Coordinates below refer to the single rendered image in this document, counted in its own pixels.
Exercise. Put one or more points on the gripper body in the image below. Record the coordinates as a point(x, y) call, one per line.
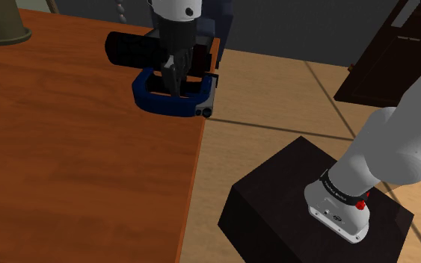
point(177, 36)

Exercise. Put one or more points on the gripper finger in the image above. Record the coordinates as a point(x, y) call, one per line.
point(169, 74)
point(184, 67)

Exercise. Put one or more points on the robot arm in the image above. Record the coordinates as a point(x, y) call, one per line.
point(396, 145)

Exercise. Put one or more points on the black cylindrical device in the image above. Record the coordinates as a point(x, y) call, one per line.
point(133, 49)

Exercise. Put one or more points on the dark blue chair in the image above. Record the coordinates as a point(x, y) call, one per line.
point(221, 22)

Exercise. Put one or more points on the wooden table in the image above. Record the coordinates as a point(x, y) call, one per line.
point(68, 164)

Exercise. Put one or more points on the black robot stand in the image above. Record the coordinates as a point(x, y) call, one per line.
point(268, 204)

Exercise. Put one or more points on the dark brown door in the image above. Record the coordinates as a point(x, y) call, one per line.
point(388, 62)

